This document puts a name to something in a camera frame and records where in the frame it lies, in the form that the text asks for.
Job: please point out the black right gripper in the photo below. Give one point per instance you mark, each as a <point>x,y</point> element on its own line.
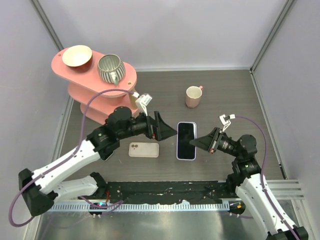
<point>206,141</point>

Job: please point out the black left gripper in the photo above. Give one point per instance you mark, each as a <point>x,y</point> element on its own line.
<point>163,130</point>

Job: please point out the lilac phone case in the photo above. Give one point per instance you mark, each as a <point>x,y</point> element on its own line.
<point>186,158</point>

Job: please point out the dark blue phone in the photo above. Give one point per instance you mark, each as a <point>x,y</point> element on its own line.
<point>186,140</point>

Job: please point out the white-edged black phone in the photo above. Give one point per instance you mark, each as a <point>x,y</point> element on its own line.
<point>107,156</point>

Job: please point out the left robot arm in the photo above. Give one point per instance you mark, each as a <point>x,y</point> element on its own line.
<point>41,188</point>

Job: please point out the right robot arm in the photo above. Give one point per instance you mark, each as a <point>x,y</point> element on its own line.
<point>248,183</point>

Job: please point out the beige phone case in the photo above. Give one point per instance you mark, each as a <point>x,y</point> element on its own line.
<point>143,150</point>

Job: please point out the pink ceramic mug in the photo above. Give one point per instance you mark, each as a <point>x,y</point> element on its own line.
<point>193,96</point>

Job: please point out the grey striped mug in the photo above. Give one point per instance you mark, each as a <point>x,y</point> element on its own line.
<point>111,69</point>

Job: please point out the pink tiered wooden shelf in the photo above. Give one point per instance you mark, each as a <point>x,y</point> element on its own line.
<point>84,85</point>

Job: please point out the cream bowl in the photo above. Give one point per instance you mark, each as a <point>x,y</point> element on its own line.
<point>78,58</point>

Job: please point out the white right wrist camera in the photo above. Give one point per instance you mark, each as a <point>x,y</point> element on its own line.
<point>226,121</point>

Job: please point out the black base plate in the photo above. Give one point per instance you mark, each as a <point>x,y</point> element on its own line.
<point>165,192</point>

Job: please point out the white slotted cable duct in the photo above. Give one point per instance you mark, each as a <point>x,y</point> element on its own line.
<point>184,206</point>

